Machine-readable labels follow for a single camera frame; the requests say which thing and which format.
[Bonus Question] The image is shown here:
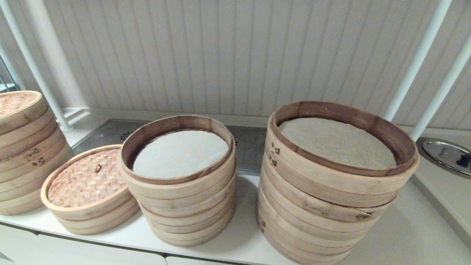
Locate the white cloth steamer liner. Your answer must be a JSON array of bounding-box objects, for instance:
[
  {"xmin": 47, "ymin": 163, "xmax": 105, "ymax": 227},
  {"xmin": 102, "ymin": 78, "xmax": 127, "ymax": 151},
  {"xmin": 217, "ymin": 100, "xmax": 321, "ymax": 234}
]
[{"xmin": 132, "ymin": 130, "xmax": 229, "ymax": 180}]

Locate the beige mesh steamer liner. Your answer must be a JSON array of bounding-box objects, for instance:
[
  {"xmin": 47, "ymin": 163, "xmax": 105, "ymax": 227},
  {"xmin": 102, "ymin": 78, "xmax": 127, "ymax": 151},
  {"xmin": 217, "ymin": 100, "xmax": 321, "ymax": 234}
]
[{"xmin": 278, "ymin": 117, "xmax": 398, "ymax": 170}]

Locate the large bamboo steamer basket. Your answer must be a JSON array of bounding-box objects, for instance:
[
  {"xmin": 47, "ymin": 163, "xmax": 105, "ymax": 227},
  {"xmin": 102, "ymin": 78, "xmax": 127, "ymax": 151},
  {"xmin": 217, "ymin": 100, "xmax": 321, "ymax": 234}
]
[
  {"xmin": 265, "ymin": 100, "xmax": 421, "ymax": 208},
  {"xmin": 259, "ymin": 162, "xmax": 401, "ymax": 238},
  {"xmin": 256, "ymin": 212, "xmax": 363, "ymax": 265},
  {"xmin": 256, "ymin": 191, "xmax": 381, "ymax": 257}
]

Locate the round metal plate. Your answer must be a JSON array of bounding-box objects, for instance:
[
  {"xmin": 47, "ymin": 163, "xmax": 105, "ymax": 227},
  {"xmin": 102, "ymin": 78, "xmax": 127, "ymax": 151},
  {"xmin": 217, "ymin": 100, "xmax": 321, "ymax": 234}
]
[{"xmin": 422, "ymin": 140, "xmax": 471, "ymax": 175}]

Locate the white metal pole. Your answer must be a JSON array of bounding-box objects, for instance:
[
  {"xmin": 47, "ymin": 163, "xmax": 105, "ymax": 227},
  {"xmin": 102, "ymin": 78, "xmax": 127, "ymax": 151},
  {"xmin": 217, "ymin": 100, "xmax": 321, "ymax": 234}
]
[
  {"xmin": 410, "ymin": 35, "xmax": 471, "ymax": 141},
  {"xmin": 384, "ymin": 0, "xmax": 453, "ymax": 122},
  {"xmin": 0, "ymin": 42, "xmax": 27, "ymax": 91},
  {"xmin": 0, "ymin": 0, "xmax": 73, "ymax": 132}
]

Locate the wide white post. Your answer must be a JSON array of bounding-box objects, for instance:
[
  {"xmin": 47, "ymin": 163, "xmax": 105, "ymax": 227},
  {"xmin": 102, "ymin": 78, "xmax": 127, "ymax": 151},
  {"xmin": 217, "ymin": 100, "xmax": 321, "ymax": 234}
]
[{"xmin": 22, "ymin": 0, "xmax": 89, "ymax": 109}]

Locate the metal wire rack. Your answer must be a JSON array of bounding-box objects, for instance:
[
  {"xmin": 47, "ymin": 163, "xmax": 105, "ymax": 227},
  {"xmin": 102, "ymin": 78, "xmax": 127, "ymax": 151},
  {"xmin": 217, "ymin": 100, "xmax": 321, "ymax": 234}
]
[{"xmin": 0, "ymin": 55, "xmax": 20, "ymax": 92}]

